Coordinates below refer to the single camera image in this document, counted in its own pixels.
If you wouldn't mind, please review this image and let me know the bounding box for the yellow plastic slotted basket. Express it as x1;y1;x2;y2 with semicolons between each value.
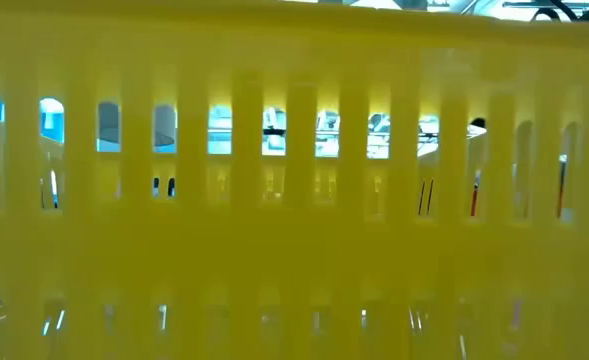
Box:
0;0;589;360

